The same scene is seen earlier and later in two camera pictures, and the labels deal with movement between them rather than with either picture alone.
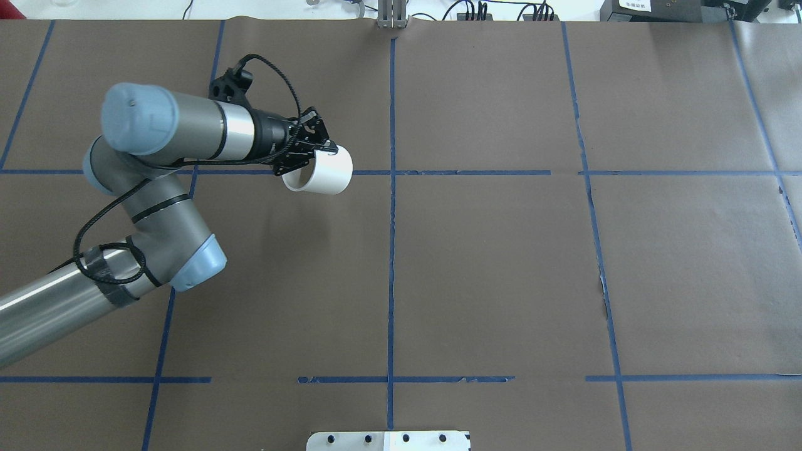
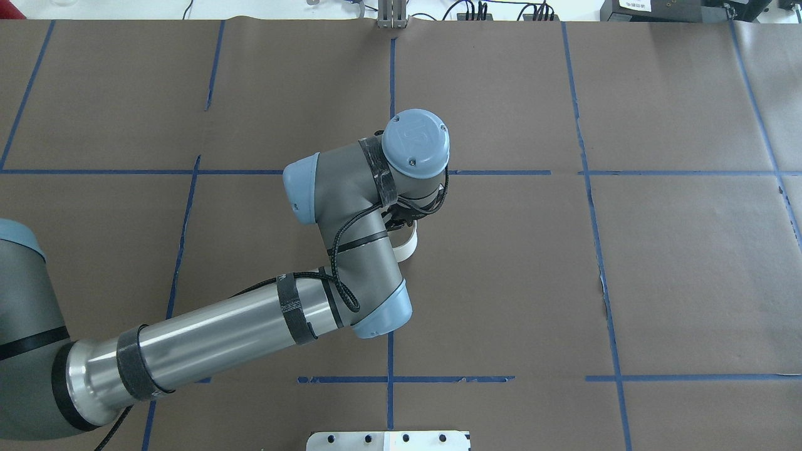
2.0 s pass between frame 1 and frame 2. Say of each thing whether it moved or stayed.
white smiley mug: moved
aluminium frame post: stayed
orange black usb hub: stayed
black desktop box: stayed
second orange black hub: stayed
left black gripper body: moved
